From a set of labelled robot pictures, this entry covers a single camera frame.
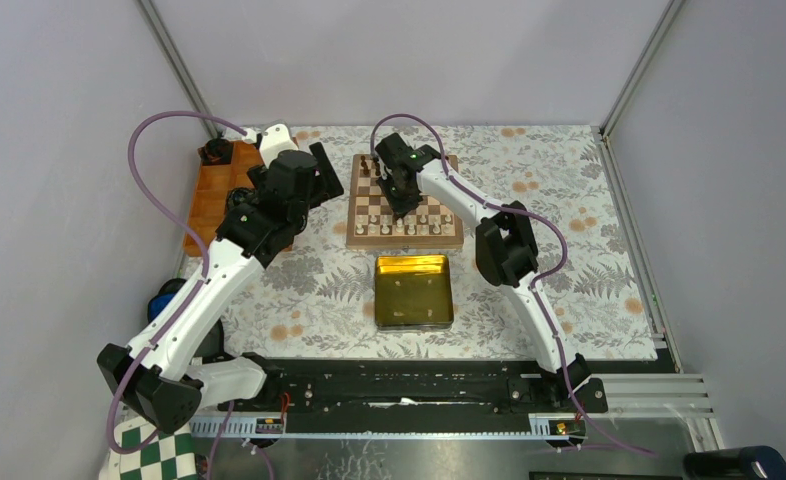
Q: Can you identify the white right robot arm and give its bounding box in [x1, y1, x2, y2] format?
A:
[370, 133, 585, 412]

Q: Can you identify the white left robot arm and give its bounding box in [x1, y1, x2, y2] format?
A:
[97, 142, 344, 434]

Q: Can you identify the wooden chess board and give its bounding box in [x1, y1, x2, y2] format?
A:
[345, 154, 464, 250]

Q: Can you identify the green white chess mat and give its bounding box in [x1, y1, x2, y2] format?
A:
[98, 417, 200, 480]

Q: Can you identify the dark rook left corner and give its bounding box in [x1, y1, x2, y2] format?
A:
[360, 156, 370, 177]

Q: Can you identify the wooden compartment tray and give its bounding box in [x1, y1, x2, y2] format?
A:
[187, 140, 263, 246]

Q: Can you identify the dark floral rolled tie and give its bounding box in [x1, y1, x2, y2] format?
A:
[197, 138, 234, 167]

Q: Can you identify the floral patterned table mat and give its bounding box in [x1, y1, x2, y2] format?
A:
[221, 126, 657, 367]

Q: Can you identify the gold metal tin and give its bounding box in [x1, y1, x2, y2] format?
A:
[374, 254, 454, 331]

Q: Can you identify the blue black cloth bag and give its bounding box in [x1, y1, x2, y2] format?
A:
[146, 278, 225, 363]

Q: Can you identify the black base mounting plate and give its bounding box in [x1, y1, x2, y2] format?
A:
[233, 357, 609, 435]

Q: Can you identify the black cylinder bottle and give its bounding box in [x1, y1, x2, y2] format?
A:
[683, 445, 786, 480]

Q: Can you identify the aluminium frame rail left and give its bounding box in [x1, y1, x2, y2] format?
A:
[134, 0, 211, 114]

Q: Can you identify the aluminium frame rail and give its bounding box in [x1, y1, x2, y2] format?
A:
[134, 0, 211, 114]
[594, 1, 688, 374]

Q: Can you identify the aluminium frame rail right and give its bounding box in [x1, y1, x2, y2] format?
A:
[594, 1, 688, 374]

